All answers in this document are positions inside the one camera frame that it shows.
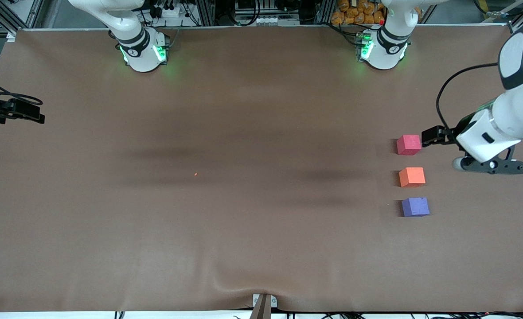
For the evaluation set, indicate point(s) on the orange foam block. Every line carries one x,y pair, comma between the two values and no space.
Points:
412,177

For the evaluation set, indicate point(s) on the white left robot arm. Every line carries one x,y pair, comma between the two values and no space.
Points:
521,110

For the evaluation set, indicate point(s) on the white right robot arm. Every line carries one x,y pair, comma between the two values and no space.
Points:
142,57

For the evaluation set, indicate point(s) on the red foam block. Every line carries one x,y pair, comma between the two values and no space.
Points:
408,145

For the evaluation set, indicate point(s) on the purple foam block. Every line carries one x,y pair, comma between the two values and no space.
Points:
415,207

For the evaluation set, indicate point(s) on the pile of orange objects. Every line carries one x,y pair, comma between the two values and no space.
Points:
359,13

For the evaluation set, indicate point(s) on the white power strip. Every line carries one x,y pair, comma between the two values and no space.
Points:
168,11

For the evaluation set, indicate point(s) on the brown table mat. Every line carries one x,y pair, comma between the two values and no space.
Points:
261,221

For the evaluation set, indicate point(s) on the white terminal block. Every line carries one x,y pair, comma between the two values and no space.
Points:
266,20

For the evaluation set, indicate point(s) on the aluminium frame profile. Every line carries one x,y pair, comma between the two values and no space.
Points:
2,15
516,27
206,11
328,11

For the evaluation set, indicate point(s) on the grey mounting bracket plate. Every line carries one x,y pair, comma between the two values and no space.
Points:
274,302

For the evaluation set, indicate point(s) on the camera mast pole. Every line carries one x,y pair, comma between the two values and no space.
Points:
261,310

